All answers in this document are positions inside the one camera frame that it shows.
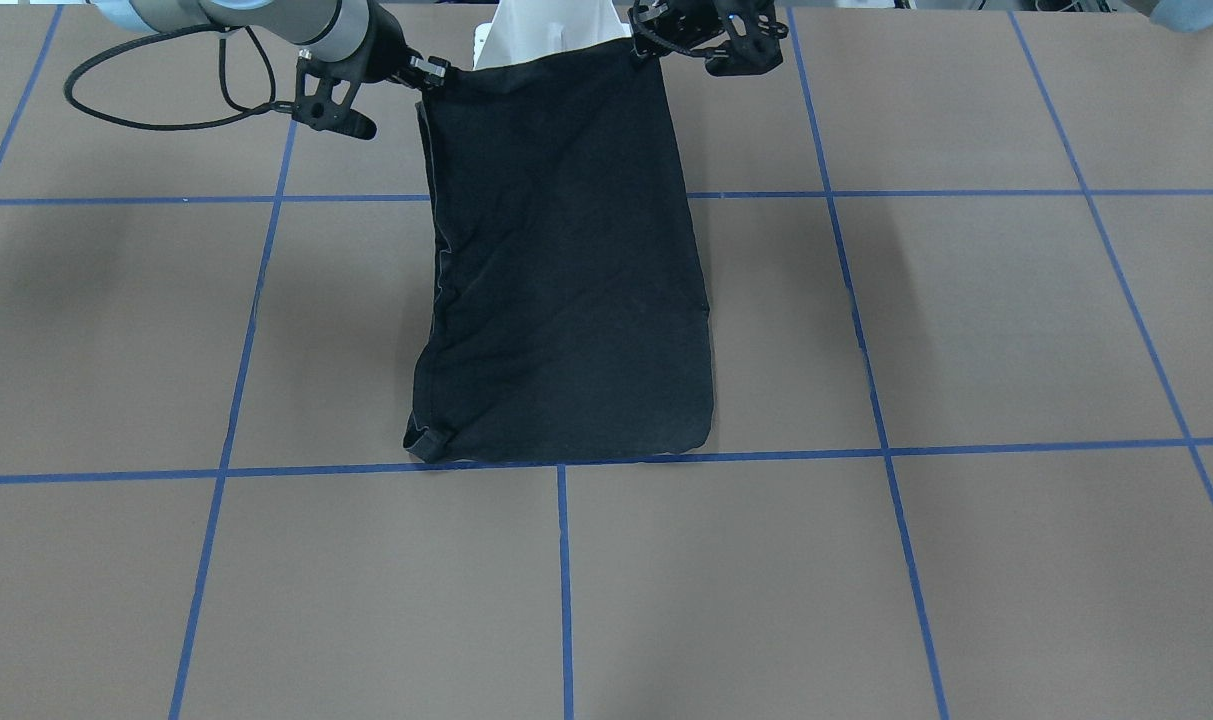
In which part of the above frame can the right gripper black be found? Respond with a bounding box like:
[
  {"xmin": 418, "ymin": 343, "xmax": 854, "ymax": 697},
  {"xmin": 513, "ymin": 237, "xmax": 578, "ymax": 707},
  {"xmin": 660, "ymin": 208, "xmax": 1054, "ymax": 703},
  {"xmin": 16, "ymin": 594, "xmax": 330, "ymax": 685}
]
[{"xmin": 351, "ymin": 8, "xmax": 452, "ymax": 91}]

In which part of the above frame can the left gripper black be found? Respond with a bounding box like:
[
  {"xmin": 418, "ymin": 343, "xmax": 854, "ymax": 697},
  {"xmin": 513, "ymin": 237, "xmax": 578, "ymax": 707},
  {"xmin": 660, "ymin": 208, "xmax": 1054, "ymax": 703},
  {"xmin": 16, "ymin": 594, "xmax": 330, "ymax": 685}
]
[{"xmin": 628, "ymin": 1, "xmax": 738, "ymax": 61}]

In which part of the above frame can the black graphic t-shirt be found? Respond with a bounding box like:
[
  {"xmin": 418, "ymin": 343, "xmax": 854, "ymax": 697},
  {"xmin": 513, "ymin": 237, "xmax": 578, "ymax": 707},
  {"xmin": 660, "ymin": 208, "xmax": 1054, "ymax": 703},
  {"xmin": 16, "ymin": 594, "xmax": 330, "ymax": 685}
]
[{"xmin": 402, "ymin": 38, "xmax": 714, "ymax": 462}]

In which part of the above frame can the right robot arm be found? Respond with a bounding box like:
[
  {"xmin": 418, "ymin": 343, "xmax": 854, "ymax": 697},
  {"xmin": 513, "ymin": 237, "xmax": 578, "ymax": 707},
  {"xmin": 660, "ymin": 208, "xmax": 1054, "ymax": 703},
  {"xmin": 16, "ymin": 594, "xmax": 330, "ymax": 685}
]
[{"xmin": 90, "ymin": 1, "xmax": 449, "ymax": 88}]

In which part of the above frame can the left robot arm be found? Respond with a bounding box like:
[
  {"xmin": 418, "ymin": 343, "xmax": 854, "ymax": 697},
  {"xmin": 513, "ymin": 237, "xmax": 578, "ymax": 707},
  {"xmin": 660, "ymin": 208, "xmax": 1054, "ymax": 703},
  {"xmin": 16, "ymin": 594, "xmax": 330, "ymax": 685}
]
[{"xmin": 626, "ymin": 1, "xmax": 1213, "ymax": 76}]

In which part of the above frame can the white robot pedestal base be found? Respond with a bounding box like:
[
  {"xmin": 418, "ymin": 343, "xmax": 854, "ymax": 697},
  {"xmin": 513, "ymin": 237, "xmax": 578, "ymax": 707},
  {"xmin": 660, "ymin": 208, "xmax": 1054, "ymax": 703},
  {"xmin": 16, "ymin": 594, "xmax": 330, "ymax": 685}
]
[{"xmin": 473, "ymin": 1, "xmax": 633, "ymax": 70}]

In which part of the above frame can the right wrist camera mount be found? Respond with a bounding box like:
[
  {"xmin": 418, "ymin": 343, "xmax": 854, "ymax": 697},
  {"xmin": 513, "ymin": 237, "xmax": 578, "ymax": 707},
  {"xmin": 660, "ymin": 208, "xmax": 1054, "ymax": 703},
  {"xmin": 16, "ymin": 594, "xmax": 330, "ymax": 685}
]
[{"xmin": 289, "ymin": 53, "xmax": 377, "ymax": 139}]

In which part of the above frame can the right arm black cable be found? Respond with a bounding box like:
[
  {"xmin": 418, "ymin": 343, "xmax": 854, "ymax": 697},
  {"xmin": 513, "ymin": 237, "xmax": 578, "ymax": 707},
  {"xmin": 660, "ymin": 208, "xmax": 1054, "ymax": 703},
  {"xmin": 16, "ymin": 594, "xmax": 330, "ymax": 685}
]
[{"xmin": 64, "ymin": 22, "xmax": 301, "ymax": 133}]

